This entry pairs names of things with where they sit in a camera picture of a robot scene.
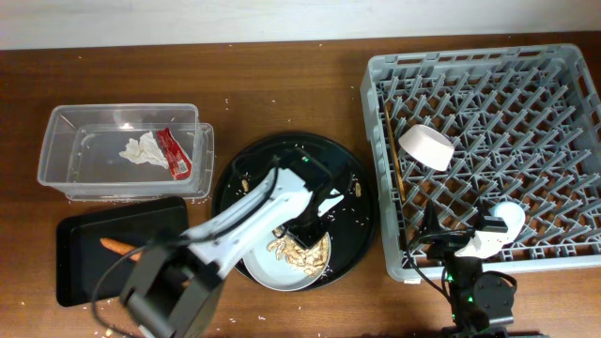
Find grey bowl with rice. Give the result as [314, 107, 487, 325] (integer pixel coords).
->
[242, 232, 331, 292]

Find light blue cup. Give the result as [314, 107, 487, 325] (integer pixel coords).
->
[490, 201, 526, 244]

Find pink bowl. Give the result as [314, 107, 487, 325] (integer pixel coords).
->
[398, 125, 455, 171]

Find red snack wrapper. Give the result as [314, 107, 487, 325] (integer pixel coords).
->
[157, 128, 193, 180]

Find white tissue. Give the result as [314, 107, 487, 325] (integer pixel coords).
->
[119, 131, 169, 169]

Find orange carrot piece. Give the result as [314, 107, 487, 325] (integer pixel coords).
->
[100, 238, 134, 255]

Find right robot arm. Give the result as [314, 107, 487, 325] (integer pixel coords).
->
[417, 201, 517, 337]

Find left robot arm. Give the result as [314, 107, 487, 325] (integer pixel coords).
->
[90, 147, 335, 337]

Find grey dishwasher rack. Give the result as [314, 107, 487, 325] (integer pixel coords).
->
[361, 44, 600, 283]

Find black round tray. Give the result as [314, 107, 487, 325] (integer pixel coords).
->
[235, 132, 379, 291]

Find peanut on tray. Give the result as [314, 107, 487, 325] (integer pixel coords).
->
[354, 182, 362, 197]

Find black rectangular bin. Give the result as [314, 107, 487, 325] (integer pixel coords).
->
[56, 197, 189, 307]

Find clear plastic bin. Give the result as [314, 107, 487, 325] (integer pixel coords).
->
[38, 103, 215, 202]

